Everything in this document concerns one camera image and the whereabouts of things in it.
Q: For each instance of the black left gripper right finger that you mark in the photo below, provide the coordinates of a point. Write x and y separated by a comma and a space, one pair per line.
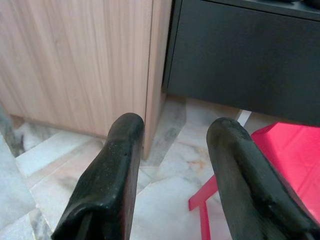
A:
240, 180

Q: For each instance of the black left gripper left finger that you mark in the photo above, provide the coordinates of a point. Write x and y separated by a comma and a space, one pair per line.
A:
110, 175

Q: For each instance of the red plastic stool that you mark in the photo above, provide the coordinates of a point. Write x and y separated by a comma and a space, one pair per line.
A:
295, 155

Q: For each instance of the white cabinet foot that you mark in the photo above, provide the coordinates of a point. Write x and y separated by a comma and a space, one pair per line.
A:
243, 117

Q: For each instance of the dark grey cabinet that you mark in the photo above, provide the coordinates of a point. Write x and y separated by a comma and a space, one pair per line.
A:
237, 62

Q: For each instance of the light wood cabinet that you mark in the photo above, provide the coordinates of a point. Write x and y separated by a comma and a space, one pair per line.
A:
75, 62

